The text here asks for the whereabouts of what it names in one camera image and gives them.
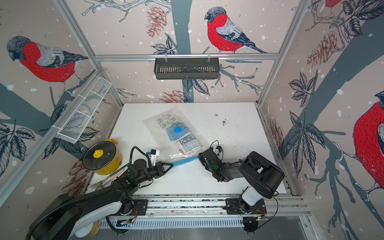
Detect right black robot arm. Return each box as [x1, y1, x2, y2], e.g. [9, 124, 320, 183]
[198, 148, 285, 215]

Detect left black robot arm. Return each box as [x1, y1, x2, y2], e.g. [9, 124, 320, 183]
[26, 162, 174, 240]

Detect grey patterned towel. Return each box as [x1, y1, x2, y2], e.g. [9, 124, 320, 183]
[177, 133, 202, 156]

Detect black hanging wire basket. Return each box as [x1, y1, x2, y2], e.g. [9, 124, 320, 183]
[154, 58, 220, 80]

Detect utensils beside yellow pot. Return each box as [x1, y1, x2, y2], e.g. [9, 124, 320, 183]
[90, 164, 129, 189]

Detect yellow pot black lid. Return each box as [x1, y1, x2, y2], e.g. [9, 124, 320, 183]
[83, 139, 123, 176]

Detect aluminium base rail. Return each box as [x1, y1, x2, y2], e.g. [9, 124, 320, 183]
[110, 194, 310, 230]

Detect black corrugated cable conduit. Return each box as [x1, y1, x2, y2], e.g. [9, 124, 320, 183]
[25, 146, 152, 240]

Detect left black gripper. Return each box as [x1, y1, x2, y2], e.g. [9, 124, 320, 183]
[135, 162, 174, 186]

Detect cream towel blue bunny print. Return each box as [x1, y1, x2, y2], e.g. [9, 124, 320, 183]
[156, 112, 179, 129]

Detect clear vacuum bag blue zipper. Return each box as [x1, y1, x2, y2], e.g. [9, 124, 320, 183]
[143, 107, 208, 162]

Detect white mesh wall shelf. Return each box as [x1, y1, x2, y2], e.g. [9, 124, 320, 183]
[55, 76, 112, 144]

